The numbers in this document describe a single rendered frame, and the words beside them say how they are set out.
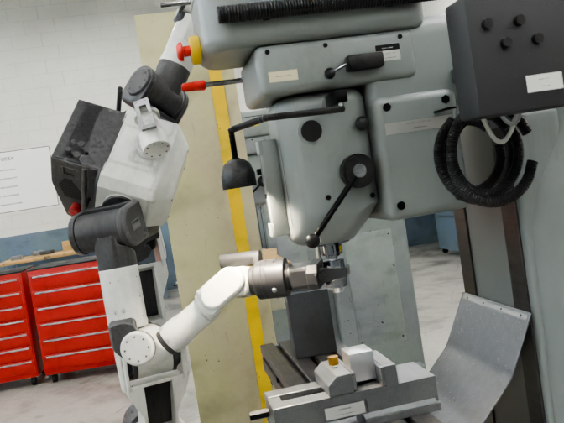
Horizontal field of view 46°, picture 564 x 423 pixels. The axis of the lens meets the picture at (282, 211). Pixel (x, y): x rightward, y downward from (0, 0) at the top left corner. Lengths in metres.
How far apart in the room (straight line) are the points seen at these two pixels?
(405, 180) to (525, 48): 0.36
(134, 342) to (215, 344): 1.71
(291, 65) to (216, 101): 1.84
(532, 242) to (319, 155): 0.48
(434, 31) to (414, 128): 0.21
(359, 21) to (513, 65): 0.34
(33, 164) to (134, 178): 8.97
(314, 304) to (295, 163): 0.65
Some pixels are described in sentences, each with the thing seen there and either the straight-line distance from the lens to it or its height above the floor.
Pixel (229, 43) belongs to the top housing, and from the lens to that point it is 1.35.
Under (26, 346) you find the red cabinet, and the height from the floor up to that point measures 0.36.
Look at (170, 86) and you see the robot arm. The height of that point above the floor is 1.75.
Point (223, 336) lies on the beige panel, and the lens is 3.24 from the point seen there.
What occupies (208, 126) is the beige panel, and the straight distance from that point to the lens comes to 3.18.
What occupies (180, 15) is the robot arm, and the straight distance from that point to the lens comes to 1.90.
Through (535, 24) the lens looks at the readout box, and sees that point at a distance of 1.28.
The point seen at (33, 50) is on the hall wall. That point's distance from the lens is 10.80.
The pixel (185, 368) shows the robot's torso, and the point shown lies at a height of 0.95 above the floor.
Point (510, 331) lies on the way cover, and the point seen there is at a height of 1.06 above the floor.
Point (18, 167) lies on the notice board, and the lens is 10.63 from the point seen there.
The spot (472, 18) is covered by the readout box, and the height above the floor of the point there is 1.68.
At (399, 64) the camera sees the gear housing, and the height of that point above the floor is 1.66.
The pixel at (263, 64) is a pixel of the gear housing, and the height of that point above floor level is 1.69.
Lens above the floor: 1.47
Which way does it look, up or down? 3 degrees down
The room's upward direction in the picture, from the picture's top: 9 degrees counter-clockwise
